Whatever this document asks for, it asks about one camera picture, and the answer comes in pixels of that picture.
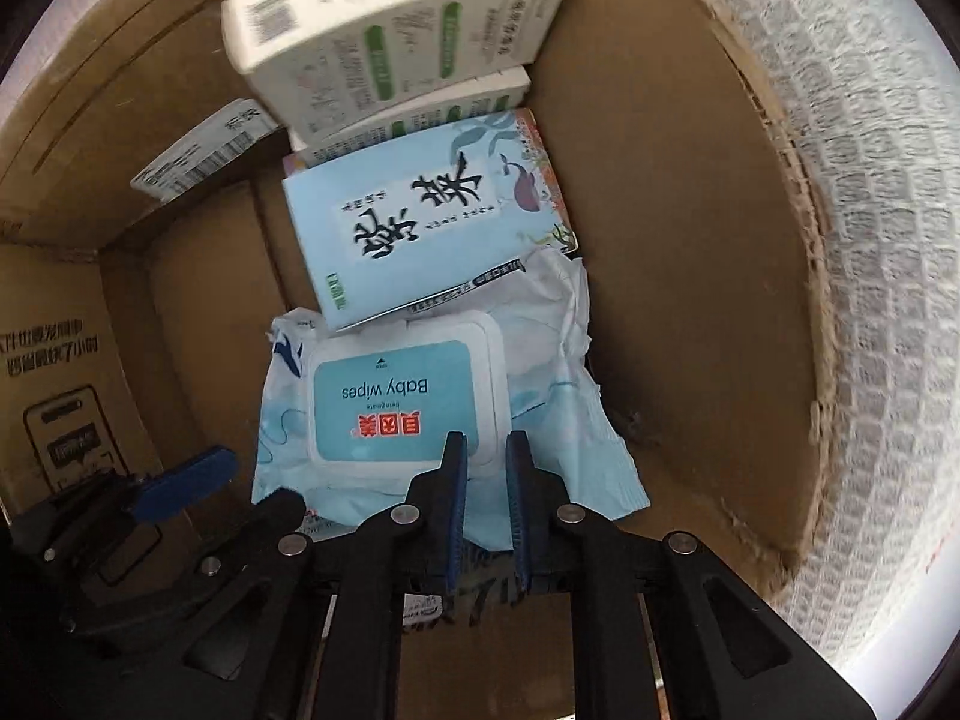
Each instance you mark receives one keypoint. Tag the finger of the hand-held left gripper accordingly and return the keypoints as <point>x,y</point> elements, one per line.
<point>184,481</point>
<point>274,514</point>

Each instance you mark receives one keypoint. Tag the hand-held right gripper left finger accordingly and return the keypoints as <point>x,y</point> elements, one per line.
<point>454,510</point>

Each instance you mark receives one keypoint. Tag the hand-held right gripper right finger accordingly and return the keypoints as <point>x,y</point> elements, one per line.
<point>519,510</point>

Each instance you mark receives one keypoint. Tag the blue baby wipes pack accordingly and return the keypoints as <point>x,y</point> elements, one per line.
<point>405,397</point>

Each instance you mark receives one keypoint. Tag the light blue tissue box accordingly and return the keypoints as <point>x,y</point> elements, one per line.
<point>390,240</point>

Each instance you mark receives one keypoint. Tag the brown cardboard box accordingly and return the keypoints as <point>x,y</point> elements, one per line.
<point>675,277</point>

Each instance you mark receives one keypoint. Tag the white box with green label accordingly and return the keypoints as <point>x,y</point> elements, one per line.
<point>375,22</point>
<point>450,101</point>

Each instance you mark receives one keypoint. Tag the pink cat printed blanket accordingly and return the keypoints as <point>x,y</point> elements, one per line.
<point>862,240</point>

